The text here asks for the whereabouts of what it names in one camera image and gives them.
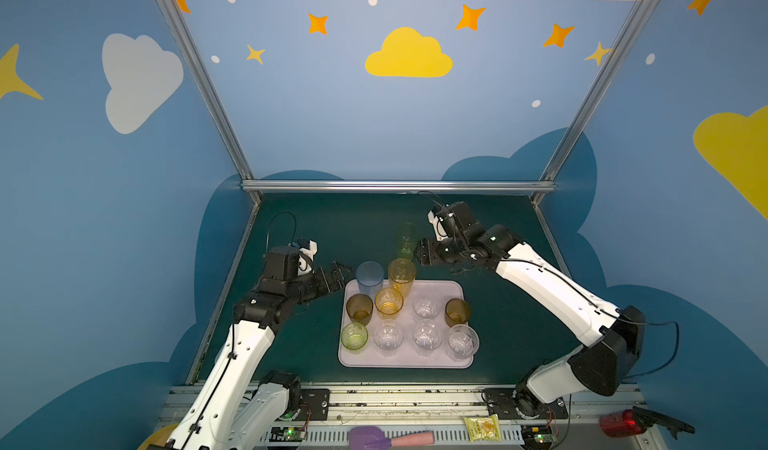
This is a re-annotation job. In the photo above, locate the dark amber dimpled glass back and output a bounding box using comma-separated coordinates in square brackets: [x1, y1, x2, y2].
[345, 294, 374, 326]

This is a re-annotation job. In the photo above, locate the tall blue plastic glass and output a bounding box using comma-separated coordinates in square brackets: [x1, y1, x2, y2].
[355, 261, 384, 300]

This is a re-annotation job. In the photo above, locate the tall yellow-green glass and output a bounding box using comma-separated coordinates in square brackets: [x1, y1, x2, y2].
[340, 321, 369, 352]

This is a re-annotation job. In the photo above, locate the amber dimpled glass front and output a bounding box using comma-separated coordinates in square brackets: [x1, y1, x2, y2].
[444, 298, 472, 327]

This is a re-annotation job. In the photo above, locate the tall green plastic glass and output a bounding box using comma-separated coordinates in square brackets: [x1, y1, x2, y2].
[395, 222, 419, 260]

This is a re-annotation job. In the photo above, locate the clear faceted glass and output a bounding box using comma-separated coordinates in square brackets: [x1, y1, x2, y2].
[412, 296, 441, 319]
[373, 320, 404, 356]
[411, 319, 443, 356]
[446, 324, 480, 361]

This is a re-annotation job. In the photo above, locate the short yellow glass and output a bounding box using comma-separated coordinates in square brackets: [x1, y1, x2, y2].
[374, 287, 404, 319]

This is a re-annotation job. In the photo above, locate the tall yellow plastic glass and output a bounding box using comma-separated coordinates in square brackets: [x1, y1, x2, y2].
[388, 258, 417, 298]

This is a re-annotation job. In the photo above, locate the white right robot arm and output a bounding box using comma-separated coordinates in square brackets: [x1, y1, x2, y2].
[414, 225, 646, 419]

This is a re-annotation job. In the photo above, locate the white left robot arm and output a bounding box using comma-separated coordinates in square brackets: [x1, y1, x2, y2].
[142, 262, 354, 449]

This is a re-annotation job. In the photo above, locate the pink plastic tray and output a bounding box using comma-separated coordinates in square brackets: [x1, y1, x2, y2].
[338, 280, 474, 369]

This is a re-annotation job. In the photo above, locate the purple pink spatula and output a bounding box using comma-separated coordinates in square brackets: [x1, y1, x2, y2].
[348, 426, 435, 450]

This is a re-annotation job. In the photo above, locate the yellow snack packet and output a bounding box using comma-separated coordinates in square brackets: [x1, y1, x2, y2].
[463, 415, 503, 443]

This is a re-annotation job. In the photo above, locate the yellow woven basket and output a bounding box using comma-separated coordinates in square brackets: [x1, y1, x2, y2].
[138, 424, 177, 450]

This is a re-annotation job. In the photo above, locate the red black tool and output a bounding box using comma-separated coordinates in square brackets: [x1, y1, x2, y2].
[598, 406, 696, 439]

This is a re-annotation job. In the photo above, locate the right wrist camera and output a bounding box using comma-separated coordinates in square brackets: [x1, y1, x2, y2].
[427, 202, 485, 245]

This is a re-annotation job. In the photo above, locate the aluminium frame back rail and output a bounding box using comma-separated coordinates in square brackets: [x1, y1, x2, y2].
[241, 179, 556, 194]

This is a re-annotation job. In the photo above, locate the aluminium frame right post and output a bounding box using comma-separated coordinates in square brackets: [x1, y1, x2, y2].
[531, 0, 660, 208]

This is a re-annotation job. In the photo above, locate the aluminium frame post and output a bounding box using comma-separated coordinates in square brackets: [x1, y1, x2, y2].
[155, 0, 262, 206]
[531, 0, 660, 208]

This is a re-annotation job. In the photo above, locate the aluminium frame left post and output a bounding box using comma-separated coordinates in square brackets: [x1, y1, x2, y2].
[155, 0, 262, 206]

